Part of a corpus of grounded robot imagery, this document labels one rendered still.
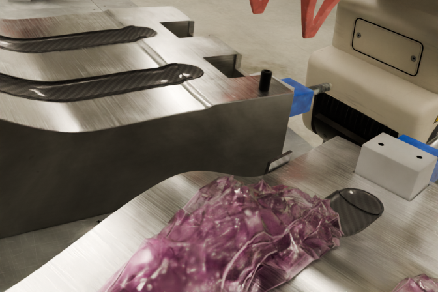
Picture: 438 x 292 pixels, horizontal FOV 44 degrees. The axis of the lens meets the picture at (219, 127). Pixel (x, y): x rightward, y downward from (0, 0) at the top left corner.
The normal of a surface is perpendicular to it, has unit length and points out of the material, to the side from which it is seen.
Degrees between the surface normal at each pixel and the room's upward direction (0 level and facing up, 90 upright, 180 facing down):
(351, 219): 3
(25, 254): 0
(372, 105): 98
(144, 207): 11
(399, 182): 90
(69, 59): 2
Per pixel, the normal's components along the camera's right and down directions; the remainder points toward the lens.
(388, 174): -0.68, 0.28
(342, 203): 0.25, -0.79
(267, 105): 0.49, 0.47
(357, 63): 0.00, -0.83
